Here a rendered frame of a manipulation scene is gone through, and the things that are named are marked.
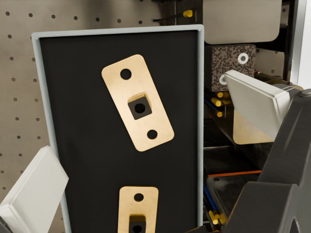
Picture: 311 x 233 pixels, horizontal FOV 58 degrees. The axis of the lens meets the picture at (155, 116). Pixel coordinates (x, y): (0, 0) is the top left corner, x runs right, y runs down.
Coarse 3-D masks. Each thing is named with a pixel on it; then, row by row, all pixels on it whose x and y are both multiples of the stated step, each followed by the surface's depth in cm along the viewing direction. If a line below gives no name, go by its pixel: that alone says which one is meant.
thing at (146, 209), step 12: (120, 192) 27; (132, 192) 27; (144, 192) 28; (156, 192) 28; (120, 204) 28; (132, 204) 28; (144, 204) 28; (156, 204) 28; (120, 216) 28; (132, 216) 28; (144, 216) 28; (120, 228) 29; (132, 228) 28; (144, 228) 28
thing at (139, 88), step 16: (112, 64) 23; (128, 64) 24; (144, 64) 24; (112, 80) 24; (128, 80) 24; (144, 80) 24; (112, 96) 24; (128, 96) 24; (144, 96) 24; (128, 112) 25; (144, 112) 24; (160, 112) 25; (128, 128) 25; (144, 128) 25; (160, 128) 26; (144, 144) 26
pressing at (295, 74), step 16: (304, 0) 39; (288, 16) 41; (304, 16) 40; (288, 32) 41; (304, 32) 41; (288, 48) 42; (304, 48) 41; (288, 64) 42; (304, 64) 42; (288, 80) 42; (304, 80) 43
